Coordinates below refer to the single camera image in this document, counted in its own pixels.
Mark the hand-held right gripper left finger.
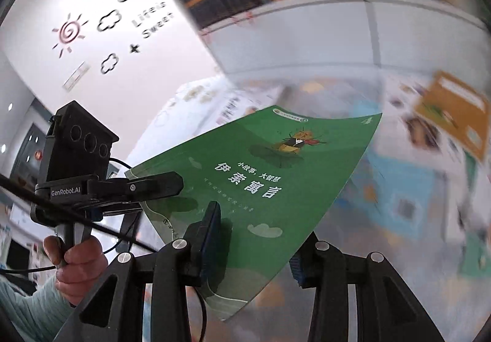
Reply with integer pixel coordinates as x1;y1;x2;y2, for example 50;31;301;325
63;201;223;342

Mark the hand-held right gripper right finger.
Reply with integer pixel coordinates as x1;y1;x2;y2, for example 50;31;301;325
289;231;447;342

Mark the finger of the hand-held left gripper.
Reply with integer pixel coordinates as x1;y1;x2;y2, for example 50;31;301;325
86;171;184;199
100;200;144;247

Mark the green book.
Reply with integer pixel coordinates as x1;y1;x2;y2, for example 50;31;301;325
125;105;383;321

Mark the light blue book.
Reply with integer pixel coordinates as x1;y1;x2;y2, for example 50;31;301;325
357;153;437;240

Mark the person's left forearm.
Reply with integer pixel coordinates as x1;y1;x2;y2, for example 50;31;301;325
0;274;75;342

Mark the person's left hand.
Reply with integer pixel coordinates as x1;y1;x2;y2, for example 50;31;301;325
43;236;110;306

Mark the ginkgo print tablecloth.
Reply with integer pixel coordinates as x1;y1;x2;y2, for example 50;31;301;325
126;73;491;342

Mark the small black cloud decal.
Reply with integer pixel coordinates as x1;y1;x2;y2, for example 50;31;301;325
100;53;119;75

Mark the medium black cloud decal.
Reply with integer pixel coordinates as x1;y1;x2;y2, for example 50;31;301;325
96;8;122;33

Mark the orange brown book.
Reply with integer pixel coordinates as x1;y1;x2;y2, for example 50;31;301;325
412;71;491;163

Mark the white bookshelf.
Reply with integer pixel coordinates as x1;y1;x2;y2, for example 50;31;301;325
142;0;491;79

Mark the thick black cable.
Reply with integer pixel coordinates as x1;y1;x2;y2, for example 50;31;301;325
0;172;164;254

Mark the white wall switch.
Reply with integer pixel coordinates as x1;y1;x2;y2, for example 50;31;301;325
61;61;91;92

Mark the thin black cable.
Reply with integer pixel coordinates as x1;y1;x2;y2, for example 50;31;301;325
0;156;133;278

